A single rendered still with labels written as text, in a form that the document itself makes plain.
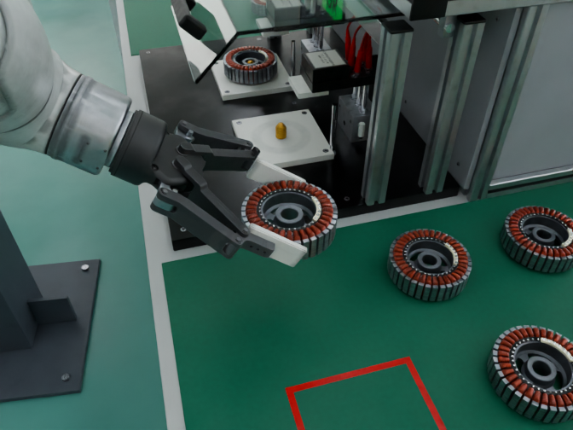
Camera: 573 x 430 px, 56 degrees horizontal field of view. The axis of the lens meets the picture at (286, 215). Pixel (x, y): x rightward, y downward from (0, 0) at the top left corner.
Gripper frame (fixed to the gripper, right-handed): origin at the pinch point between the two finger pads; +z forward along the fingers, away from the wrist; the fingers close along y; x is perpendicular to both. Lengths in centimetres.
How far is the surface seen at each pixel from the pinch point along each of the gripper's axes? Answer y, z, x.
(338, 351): 8.2, 13.7, -9.9
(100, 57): -221, -44, -127
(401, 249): -5.9, 19.6, -1.8
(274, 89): -51, 3, -12
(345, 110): -37.3, 12.9, -2.0
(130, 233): -89, -3, -105
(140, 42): -78, -24, -31
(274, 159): -27.1, 3.9, -11.4
